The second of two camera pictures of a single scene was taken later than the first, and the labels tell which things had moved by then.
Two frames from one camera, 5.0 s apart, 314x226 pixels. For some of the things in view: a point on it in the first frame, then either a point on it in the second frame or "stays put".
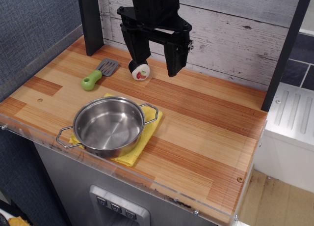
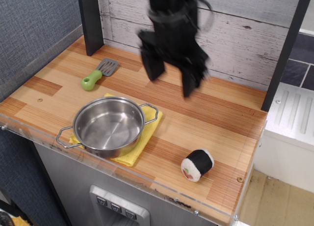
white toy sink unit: [286, 153] stays put
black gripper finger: [138, 41] -> [155, 52]
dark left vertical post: [91, 19] stays put
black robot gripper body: [157, 12] -> [175, 15]
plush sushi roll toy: [140, 71] -> [196, 164]
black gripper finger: [176, 53] -> [194, 70]
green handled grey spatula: [107, 68] stays put
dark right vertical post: [288, 47] stays put
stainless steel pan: [108, 127] stays put
